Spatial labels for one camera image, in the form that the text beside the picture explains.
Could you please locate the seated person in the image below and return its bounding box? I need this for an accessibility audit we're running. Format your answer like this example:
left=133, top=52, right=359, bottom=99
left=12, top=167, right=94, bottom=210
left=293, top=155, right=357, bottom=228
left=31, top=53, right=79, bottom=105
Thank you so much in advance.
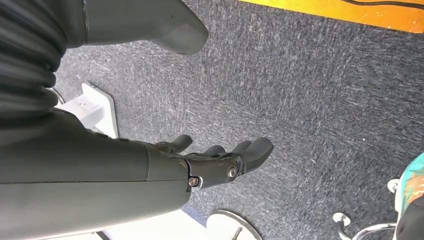
left=394, top=152, right=424, bottom=240

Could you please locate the yellow floor tape strip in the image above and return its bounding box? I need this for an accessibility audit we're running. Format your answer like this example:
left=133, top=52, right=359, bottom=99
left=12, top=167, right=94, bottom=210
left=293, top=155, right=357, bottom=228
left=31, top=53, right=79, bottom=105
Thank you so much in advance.
left=236, top=0, right=424, bottom=34

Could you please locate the chrome chair base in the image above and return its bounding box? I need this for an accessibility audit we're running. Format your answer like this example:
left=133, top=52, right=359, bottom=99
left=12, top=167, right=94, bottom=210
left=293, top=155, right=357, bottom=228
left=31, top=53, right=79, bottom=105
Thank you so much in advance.
left=332, top=178, right=402, bottom=240

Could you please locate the white round floor disc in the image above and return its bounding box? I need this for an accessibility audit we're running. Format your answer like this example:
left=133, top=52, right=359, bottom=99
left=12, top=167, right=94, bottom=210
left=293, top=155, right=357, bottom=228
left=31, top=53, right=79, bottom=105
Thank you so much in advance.
left=206, top=209, right=263, bottom=240

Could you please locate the white floor panel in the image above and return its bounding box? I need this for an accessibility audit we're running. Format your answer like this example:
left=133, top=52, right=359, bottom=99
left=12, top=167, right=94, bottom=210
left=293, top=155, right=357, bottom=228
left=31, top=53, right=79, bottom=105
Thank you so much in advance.
left=49, top=209, right=208, bottom=240

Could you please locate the teal sneaker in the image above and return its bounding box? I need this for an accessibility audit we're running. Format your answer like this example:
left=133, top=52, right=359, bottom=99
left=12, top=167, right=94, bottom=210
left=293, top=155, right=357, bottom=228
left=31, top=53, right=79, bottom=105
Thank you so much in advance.
left=394, top=152, right=424, bottom=213

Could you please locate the thin black floor cable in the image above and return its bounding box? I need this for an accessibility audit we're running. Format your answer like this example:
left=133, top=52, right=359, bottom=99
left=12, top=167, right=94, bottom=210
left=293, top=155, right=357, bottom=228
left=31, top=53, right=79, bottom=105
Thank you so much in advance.
left=341, top=0, right=424, bottom=8

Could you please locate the white flat base plate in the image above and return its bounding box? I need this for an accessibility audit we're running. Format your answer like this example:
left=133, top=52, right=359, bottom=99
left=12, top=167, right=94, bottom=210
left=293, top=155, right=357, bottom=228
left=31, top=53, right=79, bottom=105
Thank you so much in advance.
left=46, top=82, right=119, bottom=139

